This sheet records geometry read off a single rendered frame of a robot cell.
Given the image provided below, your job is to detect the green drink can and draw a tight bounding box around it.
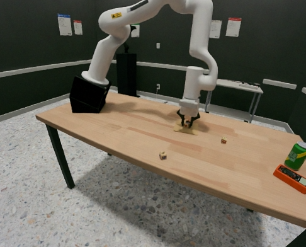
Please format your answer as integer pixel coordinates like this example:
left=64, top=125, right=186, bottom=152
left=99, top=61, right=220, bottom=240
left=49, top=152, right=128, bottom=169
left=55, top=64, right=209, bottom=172
left=285, top=141, right=306, bottom=170

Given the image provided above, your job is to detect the tan square mat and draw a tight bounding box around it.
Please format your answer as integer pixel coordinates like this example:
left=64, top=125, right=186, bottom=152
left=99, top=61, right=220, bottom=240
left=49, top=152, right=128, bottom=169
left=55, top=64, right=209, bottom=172
left=173, top=120, right=198, bottom=135

